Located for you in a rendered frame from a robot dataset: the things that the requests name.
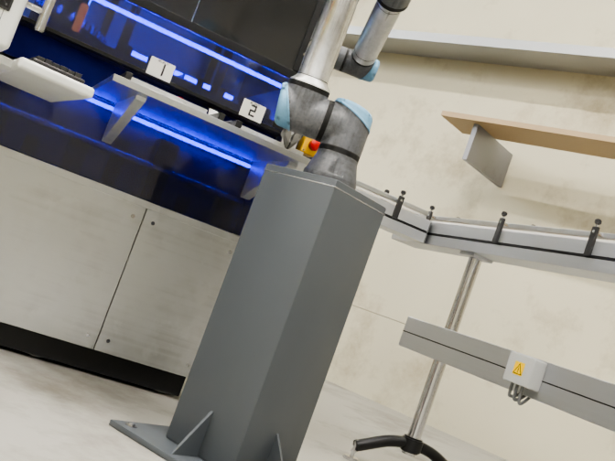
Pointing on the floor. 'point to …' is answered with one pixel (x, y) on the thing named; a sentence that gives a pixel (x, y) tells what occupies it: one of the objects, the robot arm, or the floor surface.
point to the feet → (394, 446)
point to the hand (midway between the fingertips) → (288, 144)
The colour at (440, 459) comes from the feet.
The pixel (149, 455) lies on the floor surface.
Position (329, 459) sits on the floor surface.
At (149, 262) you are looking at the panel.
